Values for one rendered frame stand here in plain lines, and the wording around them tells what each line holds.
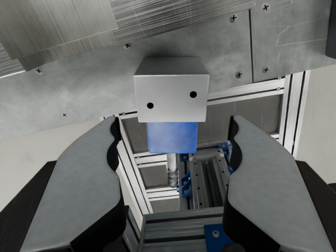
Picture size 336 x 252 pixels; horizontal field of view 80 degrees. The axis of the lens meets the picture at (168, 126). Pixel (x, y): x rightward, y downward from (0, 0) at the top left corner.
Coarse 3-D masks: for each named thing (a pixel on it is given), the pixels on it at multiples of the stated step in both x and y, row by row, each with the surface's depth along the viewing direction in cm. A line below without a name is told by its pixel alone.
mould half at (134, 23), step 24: (120, 0) 8; (144, 0) 8; (168, 0) 8; (192, 0) 8; (216, 0) 8; (240, 0) 8; (120, 24) 8; (144, 24) 8; (168, 24) 8; (192, 24) 8; (0, 48) 9; (0, 72) 10
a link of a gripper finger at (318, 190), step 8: (296, 160) 8; (304, 168) 8; (304, 176) 7; (312, 176) 7; (312, 184) 7; (320, 184) 7; (312, 192) 7; (320, 192) 7; (328, 192) 7; (312, 200) 6; (320, 200) 6; (328, 200) 6; (320, 208) 6; (328, 208) 6; (320, 216) 6; (328, 216) 6; (328, 224) 6; (328, 232) 6
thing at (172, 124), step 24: (144, 72) 14; (168, 72) 14; (192, 72) 13; (144, 96) 14; (168, 96) 14; (192, 96) 14; (144, 120) 15; (168, 120) 15; (192, 120) 15; (168, 144) 18; (192, 144) 18; (168, 168) 21
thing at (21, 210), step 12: (48, 168) 8; (36, 180) 7; (24, 192) 7; (36, 192) 7; (12, 204) 7; (24, 204) 7; (36, 204) 7; (0, 216) 6; (12, 216) 6; (24, 216) 6; (0, 228) 6; (12, 228) 6; (24, 228) 6; (0, 240) 6; (12, 240) 6
